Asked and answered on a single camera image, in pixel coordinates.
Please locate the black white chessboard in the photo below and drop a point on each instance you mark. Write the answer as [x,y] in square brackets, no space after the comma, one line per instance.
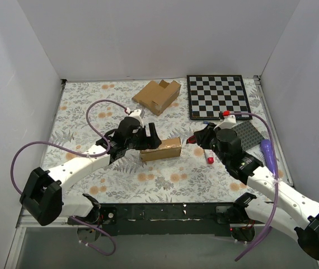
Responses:
[208,95]

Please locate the floral table mat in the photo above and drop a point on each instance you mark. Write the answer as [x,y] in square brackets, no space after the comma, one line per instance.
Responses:
[88,109]

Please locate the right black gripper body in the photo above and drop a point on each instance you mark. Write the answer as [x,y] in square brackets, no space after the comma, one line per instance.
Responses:
[202,137]

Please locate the brown cardboard box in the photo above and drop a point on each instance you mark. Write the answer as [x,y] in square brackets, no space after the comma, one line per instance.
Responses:
[169,148]
[158,96]

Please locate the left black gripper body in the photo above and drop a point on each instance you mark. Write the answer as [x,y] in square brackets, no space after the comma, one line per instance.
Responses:
[144,135]

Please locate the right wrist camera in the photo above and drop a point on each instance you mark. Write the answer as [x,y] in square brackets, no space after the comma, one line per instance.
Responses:
[228,122]

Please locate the open brown cardboard box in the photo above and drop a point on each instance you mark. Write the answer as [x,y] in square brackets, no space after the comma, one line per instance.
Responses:
[158,96]

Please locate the grey studded baseplate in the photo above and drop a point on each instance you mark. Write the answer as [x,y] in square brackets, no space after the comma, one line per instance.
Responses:
[248,134]

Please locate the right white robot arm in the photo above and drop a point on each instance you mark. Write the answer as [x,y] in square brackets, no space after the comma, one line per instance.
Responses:
[291,210]

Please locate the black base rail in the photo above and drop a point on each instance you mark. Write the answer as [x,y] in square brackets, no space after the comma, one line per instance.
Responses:
[169,218]

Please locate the red black utility knife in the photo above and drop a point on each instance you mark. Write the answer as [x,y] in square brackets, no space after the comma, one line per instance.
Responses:
[191,140]

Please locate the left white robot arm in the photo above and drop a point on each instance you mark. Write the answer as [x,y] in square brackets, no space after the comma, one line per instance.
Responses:
[43,193]

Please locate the purple toy microphone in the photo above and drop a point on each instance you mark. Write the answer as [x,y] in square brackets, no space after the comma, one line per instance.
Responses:
[267,150]

